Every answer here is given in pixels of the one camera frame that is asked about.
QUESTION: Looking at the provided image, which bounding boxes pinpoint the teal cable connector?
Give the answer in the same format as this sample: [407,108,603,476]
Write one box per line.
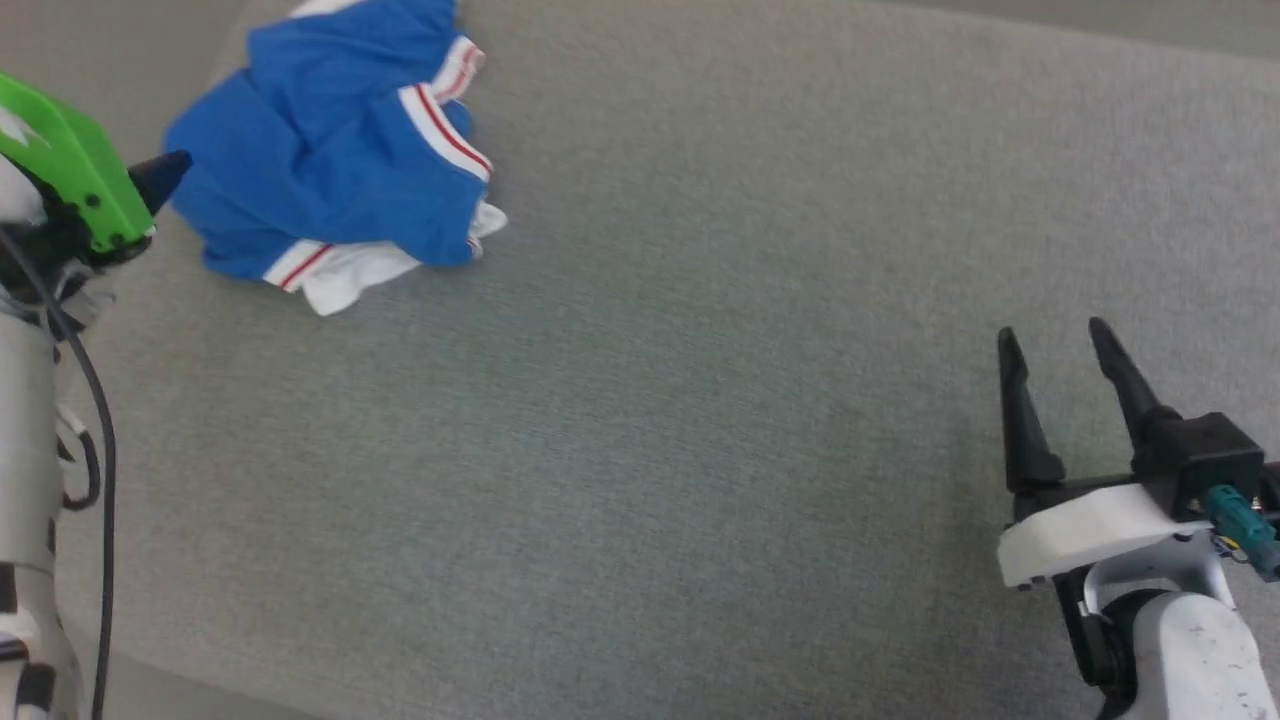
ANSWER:
[1202,484,1280,583]

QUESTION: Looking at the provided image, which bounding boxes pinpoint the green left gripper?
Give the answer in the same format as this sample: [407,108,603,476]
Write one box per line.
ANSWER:
[0,70,194,271]

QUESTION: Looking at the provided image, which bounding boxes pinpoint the short looped black cable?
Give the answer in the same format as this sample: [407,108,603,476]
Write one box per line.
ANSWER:
[58,408,102,511]

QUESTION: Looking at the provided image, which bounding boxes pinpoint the blue white red-striped garment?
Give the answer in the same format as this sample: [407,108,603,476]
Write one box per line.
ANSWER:
[163,0,509,317]

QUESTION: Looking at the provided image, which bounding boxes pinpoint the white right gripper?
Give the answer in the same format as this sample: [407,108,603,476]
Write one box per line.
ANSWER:
[996,316,1219,592]

